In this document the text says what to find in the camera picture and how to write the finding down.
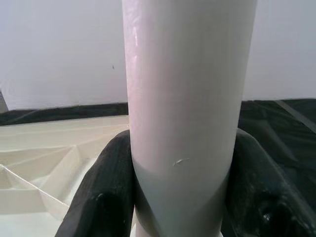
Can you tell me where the white plastic children table top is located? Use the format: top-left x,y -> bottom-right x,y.
0,116 -> 139,237

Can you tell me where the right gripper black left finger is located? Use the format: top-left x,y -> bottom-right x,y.
54,129 -> 136,237

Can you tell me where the black table cover cloth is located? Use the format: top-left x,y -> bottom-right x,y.
0,98 -> 316,196

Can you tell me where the white plastic table leg tube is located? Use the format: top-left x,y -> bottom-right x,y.
120,0 -> 258,237

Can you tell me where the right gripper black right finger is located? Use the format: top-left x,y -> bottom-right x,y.
222,128 -> 316,237

